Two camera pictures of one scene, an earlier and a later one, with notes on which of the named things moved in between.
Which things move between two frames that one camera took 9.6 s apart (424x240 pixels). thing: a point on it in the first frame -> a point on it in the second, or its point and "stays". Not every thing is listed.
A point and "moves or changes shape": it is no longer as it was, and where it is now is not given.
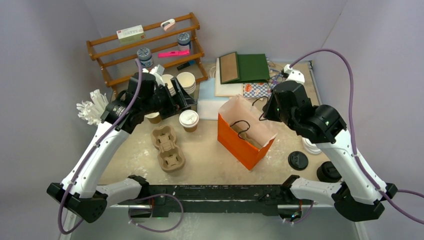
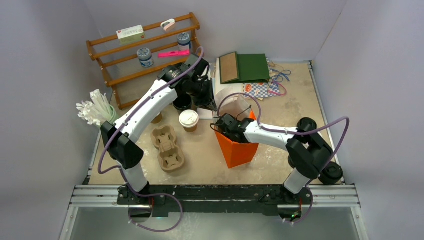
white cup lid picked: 189,118 stays
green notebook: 234,67 stays
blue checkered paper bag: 258,90 stays
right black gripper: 269,113 -> 227,134
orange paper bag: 243,133 moves or changes shape
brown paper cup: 190,129 stays
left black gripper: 184,100 -> 209,101
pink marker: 172,53 stays
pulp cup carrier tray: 171,156 stays
